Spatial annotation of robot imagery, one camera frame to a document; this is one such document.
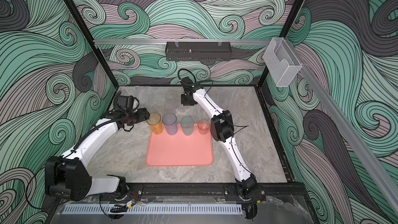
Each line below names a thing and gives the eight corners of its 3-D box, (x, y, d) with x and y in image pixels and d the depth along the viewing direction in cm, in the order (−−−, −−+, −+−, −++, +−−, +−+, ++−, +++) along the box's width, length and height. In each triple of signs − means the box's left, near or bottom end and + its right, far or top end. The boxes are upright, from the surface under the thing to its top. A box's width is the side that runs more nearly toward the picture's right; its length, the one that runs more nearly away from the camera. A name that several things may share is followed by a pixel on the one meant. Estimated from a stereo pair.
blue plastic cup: (165, 135, 94) (161, 124, 85) (166, 124, 99) (163, 113, 90) (177, 135, 94) (175, 124, 85) (178, 124, 99) (176, 113, 90)
